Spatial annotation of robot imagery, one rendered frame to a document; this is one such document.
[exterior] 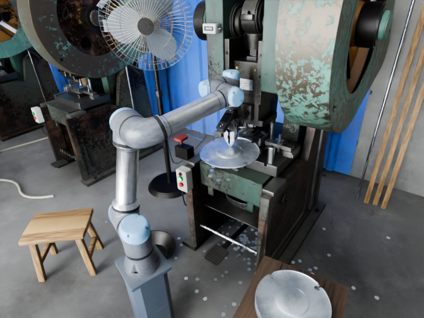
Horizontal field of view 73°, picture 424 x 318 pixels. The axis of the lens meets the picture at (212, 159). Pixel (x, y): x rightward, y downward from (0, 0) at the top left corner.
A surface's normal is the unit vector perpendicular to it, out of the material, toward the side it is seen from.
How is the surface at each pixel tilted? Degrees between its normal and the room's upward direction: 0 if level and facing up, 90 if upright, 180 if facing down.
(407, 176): 90
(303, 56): 97
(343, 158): 90
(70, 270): 0
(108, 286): 0
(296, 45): 92
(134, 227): 8
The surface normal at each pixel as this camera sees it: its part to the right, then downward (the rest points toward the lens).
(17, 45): 0.83, 0.26
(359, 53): -0.25, 0.04
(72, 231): -0.04, -0.87
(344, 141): -0.60, 0.42
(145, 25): 0.06, 0.58
